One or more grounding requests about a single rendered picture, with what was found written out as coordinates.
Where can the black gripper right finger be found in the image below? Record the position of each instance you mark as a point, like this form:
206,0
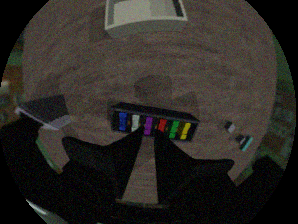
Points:
175,169

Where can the red fuse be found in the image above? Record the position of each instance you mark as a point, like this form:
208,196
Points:
160,125

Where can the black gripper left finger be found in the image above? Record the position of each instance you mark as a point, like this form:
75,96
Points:
115,160

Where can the violet fuse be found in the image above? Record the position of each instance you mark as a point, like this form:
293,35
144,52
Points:
148,127

